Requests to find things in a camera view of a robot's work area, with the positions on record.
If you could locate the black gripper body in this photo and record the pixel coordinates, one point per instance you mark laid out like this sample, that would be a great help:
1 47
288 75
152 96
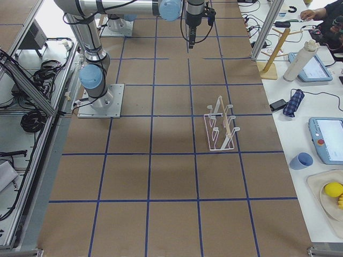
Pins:
192 20

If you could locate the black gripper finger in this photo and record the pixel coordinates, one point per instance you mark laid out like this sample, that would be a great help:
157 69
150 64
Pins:
190 37
194 35

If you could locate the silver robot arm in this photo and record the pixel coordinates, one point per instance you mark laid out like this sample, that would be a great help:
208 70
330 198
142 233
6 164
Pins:
82 13
117 22

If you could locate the blue grey cup on desk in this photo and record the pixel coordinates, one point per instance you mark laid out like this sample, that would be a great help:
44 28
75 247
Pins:
301 161

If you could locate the wooden mug tree stand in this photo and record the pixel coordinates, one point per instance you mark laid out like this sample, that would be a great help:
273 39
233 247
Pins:
267 70

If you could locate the black phone on desk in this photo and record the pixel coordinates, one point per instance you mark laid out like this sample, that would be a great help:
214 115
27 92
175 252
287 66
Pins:
278 105

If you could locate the folded plaid umbrella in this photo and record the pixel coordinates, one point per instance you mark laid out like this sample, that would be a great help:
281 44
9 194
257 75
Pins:
293 104

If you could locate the blue teach pendant far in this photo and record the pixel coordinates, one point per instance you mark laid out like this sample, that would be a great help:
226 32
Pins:
314 71

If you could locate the blue teach pendant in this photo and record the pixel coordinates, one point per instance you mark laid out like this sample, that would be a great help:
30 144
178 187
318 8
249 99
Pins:
326 135
314 71

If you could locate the blue teach pendant near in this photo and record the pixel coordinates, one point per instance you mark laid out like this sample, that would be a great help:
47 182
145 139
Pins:
326 135

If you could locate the beige tray with plate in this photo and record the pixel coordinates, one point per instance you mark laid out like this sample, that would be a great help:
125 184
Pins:
328 204

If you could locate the yellow toy lemon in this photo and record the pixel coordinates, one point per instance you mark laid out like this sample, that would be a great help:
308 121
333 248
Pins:
333 189

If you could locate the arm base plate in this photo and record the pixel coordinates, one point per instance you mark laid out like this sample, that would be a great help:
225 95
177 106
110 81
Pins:
108 106
105 32

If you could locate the white wire cup rack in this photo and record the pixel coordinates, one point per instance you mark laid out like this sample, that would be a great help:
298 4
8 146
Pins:
219 126

